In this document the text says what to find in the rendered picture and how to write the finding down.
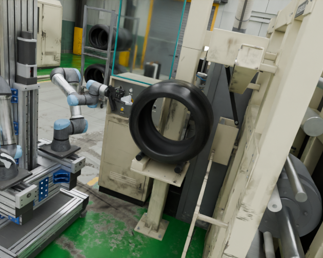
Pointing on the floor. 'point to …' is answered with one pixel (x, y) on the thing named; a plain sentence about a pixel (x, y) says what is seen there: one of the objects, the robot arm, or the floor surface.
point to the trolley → (105, 41)
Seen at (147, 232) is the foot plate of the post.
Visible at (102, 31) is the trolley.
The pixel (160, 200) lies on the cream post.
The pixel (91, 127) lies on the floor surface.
